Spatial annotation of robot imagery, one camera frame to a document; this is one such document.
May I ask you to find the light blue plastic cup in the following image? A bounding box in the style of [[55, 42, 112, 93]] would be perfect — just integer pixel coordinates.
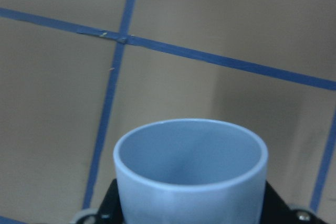
[[113, 119, 268, 223]]

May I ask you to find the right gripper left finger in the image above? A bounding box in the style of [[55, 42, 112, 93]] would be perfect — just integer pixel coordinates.
[[97, 179, 123, 224]]

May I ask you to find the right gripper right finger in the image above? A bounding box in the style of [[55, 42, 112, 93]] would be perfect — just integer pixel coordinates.
[[259, 182, 291, 224]]

